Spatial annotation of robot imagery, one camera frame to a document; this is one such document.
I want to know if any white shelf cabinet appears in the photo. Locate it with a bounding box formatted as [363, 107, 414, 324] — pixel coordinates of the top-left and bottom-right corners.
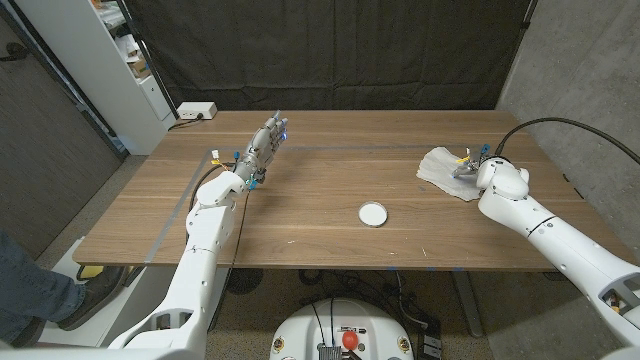
[13, 0, 178, 157]

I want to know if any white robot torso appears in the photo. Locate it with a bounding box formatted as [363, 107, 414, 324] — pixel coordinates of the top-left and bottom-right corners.
[269, 297, 416, 360]

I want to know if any grey metal table leg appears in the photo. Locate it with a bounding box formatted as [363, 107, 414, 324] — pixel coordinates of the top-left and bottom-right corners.
[451, 270, 486, 339]

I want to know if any white power strip box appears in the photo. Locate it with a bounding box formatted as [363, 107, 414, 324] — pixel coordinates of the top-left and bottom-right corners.
[176, 101, 219, 122]

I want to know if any black door handle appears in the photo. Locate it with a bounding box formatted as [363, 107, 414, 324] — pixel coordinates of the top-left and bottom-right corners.
[0, 41, 32, 64]

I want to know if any black stand pole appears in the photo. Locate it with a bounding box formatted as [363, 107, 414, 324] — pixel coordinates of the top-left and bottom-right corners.
[113, 0, 181, 121]

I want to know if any white round jar lid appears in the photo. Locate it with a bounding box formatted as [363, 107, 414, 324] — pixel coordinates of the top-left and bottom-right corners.
[357, 201, 390, 229]

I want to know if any black round floor disc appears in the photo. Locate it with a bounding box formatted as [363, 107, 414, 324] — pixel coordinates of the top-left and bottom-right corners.
[224, 268, 265, 296]

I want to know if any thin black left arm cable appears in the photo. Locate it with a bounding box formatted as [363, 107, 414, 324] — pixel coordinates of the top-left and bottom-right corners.
[207, 187, 252, 331]

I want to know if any cardboard box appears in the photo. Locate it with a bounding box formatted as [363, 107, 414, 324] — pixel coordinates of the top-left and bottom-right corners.
[126, 56, 153, 80]

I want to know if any black floor power strip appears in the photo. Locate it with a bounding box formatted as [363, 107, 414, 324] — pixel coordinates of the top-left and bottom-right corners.
[416, 318, 445, 360]

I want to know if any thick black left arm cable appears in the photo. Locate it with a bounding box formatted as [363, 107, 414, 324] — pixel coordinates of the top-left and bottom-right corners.
[188, 162, 236, 214]

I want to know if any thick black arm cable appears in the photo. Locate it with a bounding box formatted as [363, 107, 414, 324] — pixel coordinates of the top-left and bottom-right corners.
[188, 162, 236, 214]
[493, 116, 640, 167]

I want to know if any person's leg in jeans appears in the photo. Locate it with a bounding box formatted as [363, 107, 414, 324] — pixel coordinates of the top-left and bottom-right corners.
[0, 228, 87, 340]

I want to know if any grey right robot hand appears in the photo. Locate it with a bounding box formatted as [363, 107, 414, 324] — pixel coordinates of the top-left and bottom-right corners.
[451, 143, 494, 181]

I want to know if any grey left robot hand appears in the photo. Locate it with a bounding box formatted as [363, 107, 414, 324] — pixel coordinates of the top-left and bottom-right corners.
[231, 110, 290, 192]

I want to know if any dark brown shoe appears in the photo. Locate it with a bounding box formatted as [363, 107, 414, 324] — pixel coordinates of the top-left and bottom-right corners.
[56, 265, 129, 332]

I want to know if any grey tape line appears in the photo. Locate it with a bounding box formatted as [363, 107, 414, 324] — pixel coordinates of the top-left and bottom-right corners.
[143, 144, 437, 265]

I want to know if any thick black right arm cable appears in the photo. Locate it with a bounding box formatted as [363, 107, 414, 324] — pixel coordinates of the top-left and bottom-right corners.
[493, 116, 640, 167]

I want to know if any white paper towel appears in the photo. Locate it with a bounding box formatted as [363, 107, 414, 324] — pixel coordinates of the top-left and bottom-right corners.
[415, 146, 484, 203]

